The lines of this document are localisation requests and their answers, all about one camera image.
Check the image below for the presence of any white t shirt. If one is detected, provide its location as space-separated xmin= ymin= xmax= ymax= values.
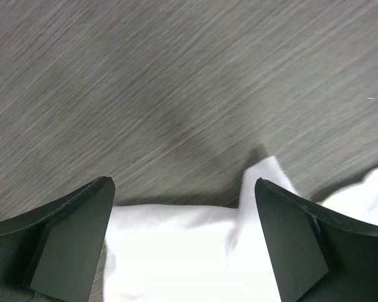
xmin=103 ymin=157 xmax=378 ymax=301

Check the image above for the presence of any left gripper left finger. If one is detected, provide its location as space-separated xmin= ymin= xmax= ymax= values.
xmin=0 ymin=177 xmax=115 ymax=301

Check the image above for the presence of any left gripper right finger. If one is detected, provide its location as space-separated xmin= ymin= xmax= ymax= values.
xmin=255 ymin=179 xmax=378 ymax=301

